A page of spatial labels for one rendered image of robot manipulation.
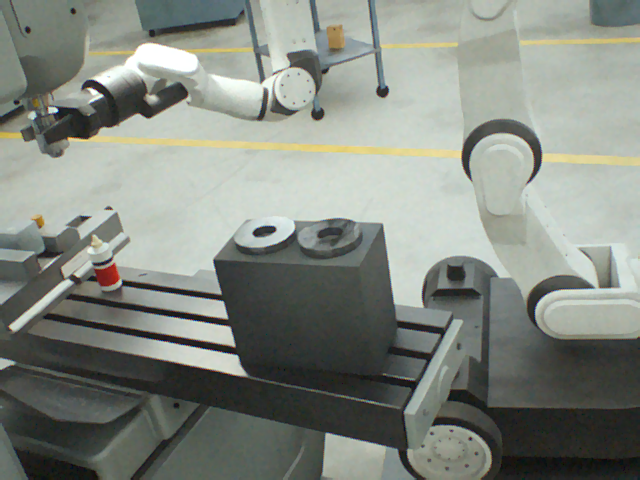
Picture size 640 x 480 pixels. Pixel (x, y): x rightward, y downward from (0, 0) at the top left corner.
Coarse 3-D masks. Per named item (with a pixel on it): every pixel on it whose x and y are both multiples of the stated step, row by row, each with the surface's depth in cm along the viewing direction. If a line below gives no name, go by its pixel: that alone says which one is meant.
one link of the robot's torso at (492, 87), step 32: (480, 0) 125; (512, 0) 125; (480, 32) 128; (512, 32) 128; (480, 64) 133; (512, 64) 133; (480, 96) 137; (512, 96) 136; (480, 128) 138; (512, 128) 137
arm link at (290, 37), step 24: (264, 0) 145; (288, 0) 143; (264, 24) 148; (288, 24) 144; (288, 48) 144; (312, 48) 146; (288, 72) 142; (312, 72) 144; (288, 96) 142; (312, 96) 144
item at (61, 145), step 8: (56, 120) 122; (32, 128) 122; (40, 128) 122; (40, 136) 122; (40, 144) 123; (56, 144) 123; (64, 144) 124; (40, 152) 125; (48, 152) 124; (56, 152) 124
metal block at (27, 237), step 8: (8, 224) 143; (16, 224) 142; (24, 224) 141; (32, 224) 142; (0, 232) 140; (8, 232) 140; (16, 232) 139; (24, 232) 140; (32, 232) 142; (0, 240) 141; (8, 240) 140; (16, 240) 139; (24, 240) 140; (32, 240) 142; (40, 240) 144; (8, 248) 141; (16, 248) 140; (24, 248) 140; (32, 248) 142; (40, 248) 144
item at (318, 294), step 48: (240, 240) 110; (288, 240) 109; (336, 240) 106; (384, 240) 112; (240, 288) 110; (288, 288) 107; (336, 288) 105; (384, 288) 112; (240, 336) 115; (288, 336) 112; (336, 336) 109; (384, 336) 113
